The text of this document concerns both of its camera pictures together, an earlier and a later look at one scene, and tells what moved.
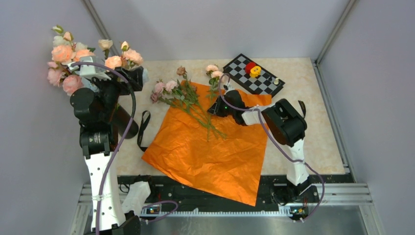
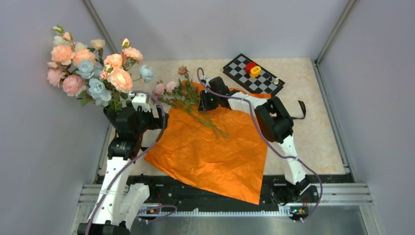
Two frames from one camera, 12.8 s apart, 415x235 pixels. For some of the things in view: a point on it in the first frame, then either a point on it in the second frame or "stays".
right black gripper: [216, 109] to [203, 105]
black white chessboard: [265, 83] stays
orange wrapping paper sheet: [192, 144] stays
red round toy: [249, 66] stays
